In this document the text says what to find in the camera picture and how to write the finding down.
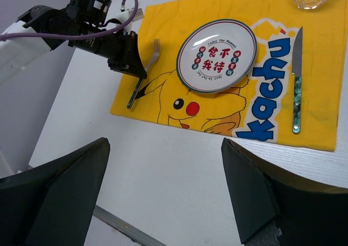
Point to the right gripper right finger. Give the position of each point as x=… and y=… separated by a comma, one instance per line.
x=273, y=206

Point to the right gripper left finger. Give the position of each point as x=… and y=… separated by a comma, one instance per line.
x=52, y=204

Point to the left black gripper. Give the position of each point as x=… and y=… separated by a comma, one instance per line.
x=81, y=25

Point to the white plate with red characters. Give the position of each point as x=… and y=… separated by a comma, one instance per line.
x=216, y=56

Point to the yellow printed cloth napkin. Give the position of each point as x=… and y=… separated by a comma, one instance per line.
x=260, y=107

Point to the knife with green patterned handle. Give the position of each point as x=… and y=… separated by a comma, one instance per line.
x=297, y=72

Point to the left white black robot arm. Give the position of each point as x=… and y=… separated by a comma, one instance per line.
x=20, y=46

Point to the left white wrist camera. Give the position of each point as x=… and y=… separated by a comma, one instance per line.
x=123, y=17

